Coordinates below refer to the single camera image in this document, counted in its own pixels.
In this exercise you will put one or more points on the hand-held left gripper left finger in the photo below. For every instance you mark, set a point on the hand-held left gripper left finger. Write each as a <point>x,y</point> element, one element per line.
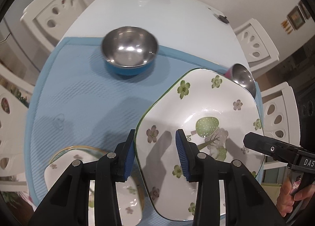
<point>129,162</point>

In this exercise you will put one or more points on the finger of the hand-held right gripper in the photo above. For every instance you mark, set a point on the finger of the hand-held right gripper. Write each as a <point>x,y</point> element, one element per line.
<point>268,147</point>

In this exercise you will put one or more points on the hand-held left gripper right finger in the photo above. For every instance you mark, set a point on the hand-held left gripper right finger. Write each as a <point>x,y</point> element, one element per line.
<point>181,157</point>

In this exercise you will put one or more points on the white floral square plate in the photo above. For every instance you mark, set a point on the white floral square plate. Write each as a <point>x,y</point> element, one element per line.
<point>130,196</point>
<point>209,103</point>

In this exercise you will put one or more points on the red steel bowl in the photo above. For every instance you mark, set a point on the red steel bowl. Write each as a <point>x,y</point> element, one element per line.
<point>243,78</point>

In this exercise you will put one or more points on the blue steel bowl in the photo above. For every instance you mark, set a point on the blue steel bowl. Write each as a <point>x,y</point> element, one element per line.
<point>128,48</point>

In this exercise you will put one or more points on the person's right hand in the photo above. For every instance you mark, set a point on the person's right hand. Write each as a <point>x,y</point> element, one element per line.
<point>284,201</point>

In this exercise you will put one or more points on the white wooden chair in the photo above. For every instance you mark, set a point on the white wooden chair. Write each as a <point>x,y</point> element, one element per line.
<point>267,51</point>
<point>17,130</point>
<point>61,24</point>
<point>288,107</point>

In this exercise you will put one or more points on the dark cabinet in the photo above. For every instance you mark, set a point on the dark cabinet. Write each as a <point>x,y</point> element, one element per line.
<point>306,110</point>

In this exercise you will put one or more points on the blue textured mat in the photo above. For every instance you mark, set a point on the blue textured mat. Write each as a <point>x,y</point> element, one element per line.
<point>81,93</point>

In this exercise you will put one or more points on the small black object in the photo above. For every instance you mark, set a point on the small black object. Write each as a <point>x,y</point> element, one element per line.
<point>224,19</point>

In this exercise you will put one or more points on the orange wall decoration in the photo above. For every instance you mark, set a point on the orange wall decoration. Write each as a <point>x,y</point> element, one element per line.
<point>286,26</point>

